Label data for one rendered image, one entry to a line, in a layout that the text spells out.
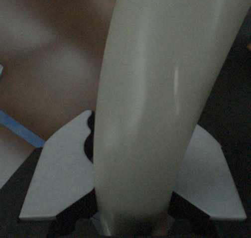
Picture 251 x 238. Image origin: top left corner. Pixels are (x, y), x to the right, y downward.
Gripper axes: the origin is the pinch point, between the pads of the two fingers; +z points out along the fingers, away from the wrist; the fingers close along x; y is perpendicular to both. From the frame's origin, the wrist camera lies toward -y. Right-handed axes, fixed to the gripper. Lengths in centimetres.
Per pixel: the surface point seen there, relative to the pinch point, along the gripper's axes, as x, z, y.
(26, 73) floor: -59, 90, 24
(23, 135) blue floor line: -73, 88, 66
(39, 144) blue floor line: -62, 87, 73
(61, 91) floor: -40, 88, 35
